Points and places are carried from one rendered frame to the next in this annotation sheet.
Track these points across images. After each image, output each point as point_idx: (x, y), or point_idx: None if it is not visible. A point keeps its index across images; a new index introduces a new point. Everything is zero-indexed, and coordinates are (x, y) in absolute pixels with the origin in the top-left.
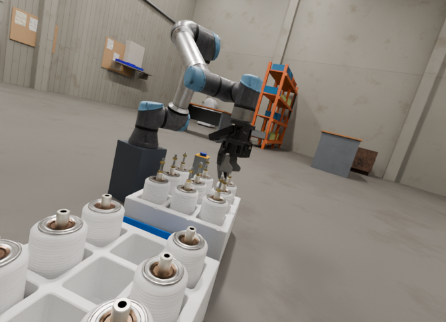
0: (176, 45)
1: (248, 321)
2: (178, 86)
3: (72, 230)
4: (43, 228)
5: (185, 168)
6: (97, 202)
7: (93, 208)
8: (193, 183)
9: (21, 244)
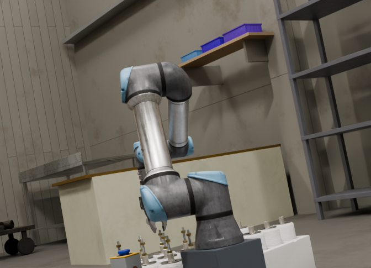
0: (187, 103)
1: None
2: (167, 143)
3: (261, 227)
4: (273, 226)
5: (164, 262)
6: (256, 232)
7: (257, 231)
8: (174, 253)
9: (276, 225)
